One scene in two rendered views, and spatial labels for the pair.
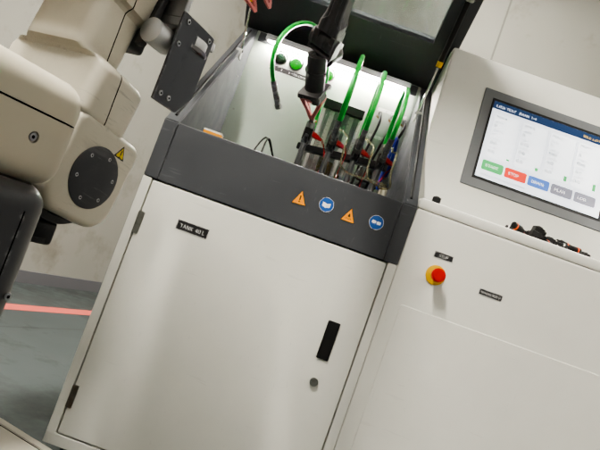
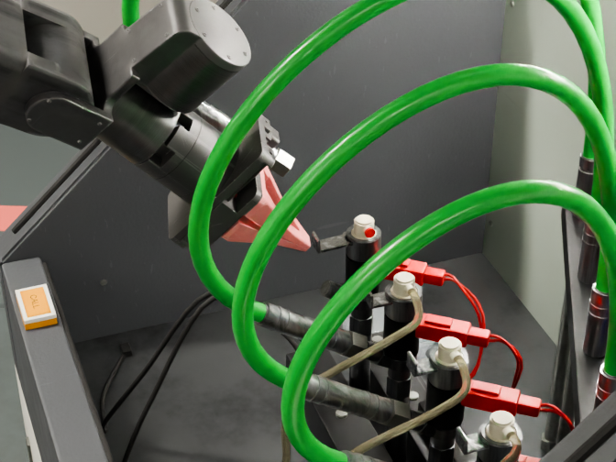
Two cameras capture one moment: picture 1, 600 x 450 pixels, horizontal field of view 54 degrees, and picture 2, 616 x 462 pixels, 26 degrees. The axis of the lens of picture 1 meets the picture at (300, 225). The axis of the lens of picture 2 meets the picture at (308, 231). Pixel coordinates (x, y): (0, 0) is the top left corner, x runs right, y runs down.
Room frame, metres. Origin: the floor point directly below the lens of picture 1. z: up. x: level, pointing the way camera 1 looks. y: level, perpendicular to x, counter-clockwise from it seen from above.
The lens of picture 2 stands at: (1.43, -0.72, 1.74)
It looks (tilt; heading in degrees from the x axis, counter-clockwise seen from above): 35 degrees down; 69
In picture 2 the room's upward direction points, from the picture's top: straight up
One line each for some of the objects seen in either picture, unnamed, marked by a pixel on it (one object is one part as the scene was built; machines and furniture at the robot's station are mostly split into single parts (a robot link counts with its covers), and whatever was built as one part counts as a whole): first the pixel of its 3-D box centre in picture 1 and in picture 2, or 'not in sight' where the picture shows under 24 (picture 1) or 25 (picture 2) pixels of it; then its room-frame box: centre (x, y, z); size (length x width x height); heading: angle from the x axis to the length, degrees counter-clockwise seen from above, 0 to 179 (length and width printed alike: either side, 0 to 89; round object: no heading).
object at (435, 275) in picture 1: (437, 275); not in sight; (1.49, -0.37, 0.80); 0.05 x 0.04 x 0.05; 89
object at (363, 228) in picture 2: not in sight; (364, 235); (1.78, 0.07, 1.13); 0.02 x 0.02 x 0.03
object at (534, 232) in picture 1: (546, 238); not in sight; (1.62, -0.66, 1.01); 0.23 x 0.11 x 0.06; 89
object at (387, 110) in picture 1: (381, 144); not in sight; (2.04, -0.17, 1.20); 0.13 x 0.03 x 0.31; 89
